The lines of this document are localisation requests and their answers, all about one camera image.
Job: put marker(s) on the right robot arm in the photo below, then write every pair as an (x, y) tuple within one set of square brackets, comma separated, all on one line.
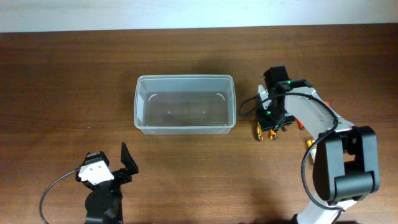
[(340, 167)]

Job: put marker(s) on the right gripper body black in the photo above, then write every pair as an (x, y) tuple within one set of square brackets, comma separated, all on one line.
[(274, 117)]

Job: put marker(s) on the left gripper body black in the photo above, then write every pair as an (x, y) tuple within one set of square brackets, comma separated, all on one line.
[(121, 177)]

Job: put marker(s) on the orange black long-nose pliers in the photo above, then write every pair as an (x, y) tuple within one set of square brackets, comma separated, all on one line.
[(259, 133)]

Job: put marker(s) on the red handled side cutters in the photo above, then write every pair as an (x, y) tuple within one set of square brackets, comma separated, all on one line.
[(300, 126)]

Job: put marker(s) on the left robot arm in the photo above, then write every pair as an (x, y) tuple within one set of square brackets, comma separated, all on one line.
[(104, 203)]

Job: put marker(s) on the clear plastic container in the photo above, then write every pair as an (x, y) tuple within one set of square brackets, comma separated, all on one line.
[(185, 104)]

